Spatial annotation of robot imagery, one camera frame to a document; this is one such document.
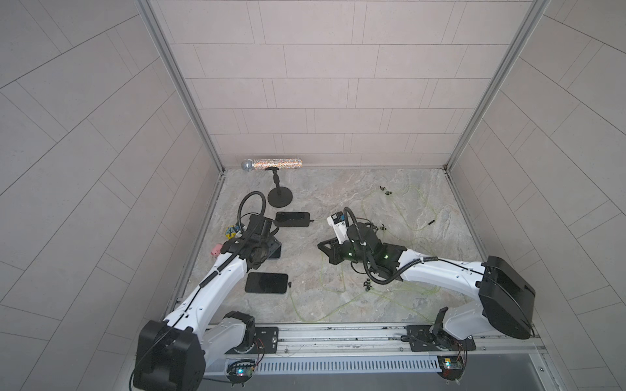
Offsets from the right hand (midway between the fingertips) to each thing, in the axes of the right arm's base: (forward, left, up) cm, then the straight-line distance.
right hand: (318, 248), depth 77 cm
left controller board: (-29, +23, -10) cm, 38 cm away
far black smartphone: (+22, +11, -15) cm, 29 cm away
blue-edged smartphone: (-1, +13, +3) cm, 14 cm away
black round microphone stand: (+31, +16, -11) cm, 37 cm away
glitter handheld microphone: (+29, +23, +11) cm, 39 cm away
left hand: (+6, +15, -5) cm, 17 cm away
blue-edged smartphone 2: (-4, +20, -16) cm, 26 cm away
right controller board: (-31, -36, -15) cm, 50 cm away
